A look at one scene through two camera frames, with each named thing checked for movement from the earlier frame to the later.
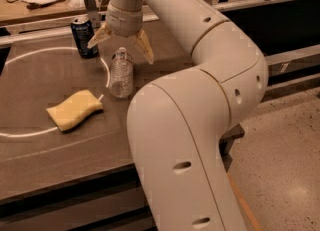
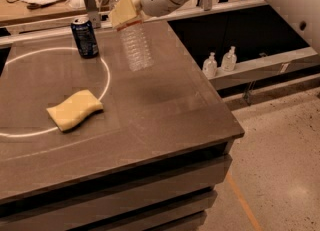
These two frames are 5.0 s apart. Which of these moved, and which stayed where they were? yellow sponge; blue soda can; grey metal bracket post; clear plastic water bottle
Moved: clear plastic water bottle
Stayed: yellow sponge; grey metal bracket post; blue soda can
